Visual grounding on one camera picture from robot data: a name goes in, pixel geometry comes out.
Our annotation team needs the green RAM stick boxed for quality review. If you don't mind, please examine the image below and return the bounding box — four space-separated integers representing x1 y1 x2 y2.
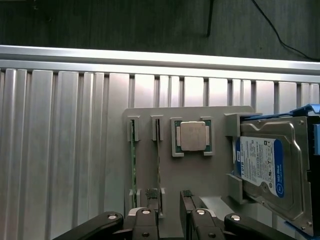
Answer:
129 119 139 210

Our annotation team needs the grey parts rack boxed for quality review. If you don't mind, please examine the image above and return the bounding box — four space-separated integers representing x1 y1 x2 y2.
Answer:
121 105 262 240

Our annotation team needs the silver CPU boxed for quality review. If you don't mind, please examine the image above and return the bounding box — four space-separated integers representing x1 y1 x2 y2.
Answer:
175 121 211 152

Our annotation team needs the hard disk with blue label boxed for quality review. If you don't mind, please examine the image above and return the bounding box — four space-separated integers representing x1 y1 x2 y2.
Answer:
231 115 315 237

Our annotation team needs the blue disk tray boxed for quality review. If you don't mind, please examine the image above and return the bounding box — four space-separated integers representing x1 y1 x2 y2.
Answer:
240 102 320 240

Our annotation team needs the black cable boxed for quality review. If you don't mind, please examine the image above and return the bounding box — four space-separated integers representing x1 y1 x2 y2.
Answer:
206 0 215 38
250 0 320 62

